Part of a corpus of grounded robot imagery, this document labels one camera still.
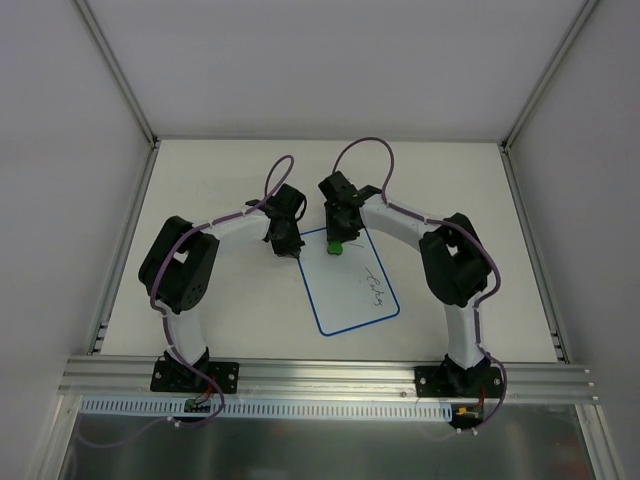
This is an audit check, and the green whiteboard eraser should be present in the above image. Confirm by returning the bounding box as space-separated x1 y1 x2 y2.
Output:
327 241 344 256

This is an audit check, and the blue framed whiteboard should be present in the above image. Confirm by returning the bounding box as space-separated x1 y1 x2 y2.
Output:
298 228 400 337

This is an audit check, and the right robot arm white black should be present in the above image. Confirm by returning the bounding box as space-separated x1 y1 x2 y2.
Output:
318 171 492 397

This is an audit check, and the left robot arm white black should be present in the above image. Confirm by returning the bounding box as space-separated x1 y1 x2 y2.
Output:
138 184 307 396

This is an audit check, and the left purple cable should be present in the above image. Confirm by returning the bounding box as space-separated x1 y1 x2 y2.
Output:
74 155 295 448

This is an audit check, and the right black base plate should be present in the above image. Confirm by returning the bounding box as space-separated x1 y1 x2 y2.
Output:
413 365 504 399

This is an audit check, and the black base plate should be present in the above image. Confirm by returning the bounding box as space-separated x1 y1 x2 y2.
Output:
413 365 504 399
149 356 240 395

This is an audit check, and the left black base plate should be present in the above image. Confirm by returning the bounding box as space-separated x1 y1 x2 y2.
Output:
149 356 240 395

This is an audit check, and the aluminium mounting rail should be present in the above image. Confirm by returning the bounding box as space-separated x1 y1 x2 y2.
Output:
58 355 599 404

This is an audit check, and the left aluminium frame post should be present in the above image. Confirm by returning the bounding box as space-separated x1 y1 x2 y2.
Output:
71 0 157 148

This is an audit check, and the aluminium frame post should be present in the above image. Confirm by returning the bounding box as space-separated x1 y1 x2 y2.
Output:
500 0 600 152
71 0 157 148

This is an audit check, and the white slotted cable duct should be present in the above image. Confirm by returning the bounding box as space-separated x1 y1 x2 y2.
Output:
79 396 453 423

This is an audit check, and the right aluminium frame post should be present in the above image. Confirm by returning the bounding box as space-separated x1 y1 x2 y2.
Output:
500 0 600 152

